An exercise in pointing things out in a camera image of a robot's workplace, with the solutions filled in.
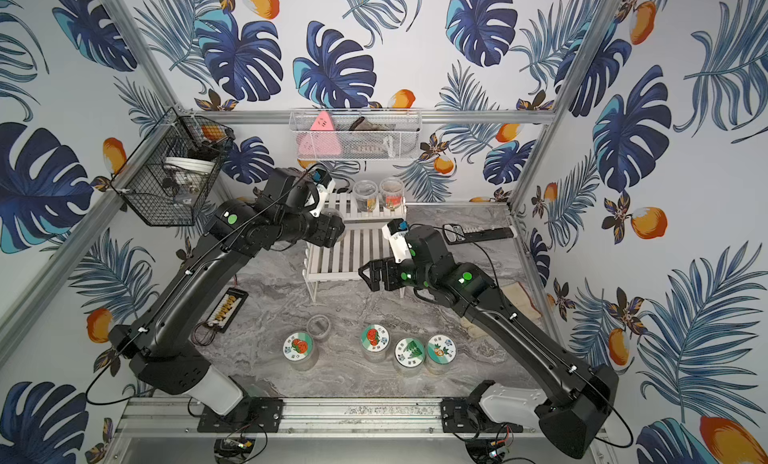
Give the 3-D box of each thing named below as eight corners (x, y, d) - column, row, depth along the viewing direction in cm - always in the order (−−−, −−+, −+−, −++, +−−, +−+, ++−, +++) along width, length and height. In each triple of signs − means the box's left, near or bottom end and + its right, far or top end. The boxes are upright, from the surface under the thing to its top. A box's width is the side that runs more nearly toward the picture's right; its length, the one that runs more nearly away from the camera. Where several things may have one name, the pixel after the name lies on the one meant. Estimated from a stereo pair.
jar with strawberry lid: (362, 362, 85) (360, 351, 78) (363, 336, 90) (362, 324, 83) (389, 362, 85) (389, 351, 78) (388, 336, 90) (389, 324, 83)
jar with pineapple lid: (426, 374, 83) (429, 365, 76) (423, 345, 88) (427, 334, 81) (453, 374, 83) (459, 365, 76) (449, 345, 88) (454, 334, 81)
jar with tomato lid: (288, 370, 84) (279, 360, 77) (293, 344, 88) (285, 332, 81) (316, 371, 84) (310, 360, 77) (320, 344, 88) (314, 332, 81)
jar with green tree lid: (394, 377, 83) (395, 367, 76) (394, 348, 88) (395, 337, 81) (422, 377, 83) (426, 368, 76) (420, 348, 88) (423, 337, 81)
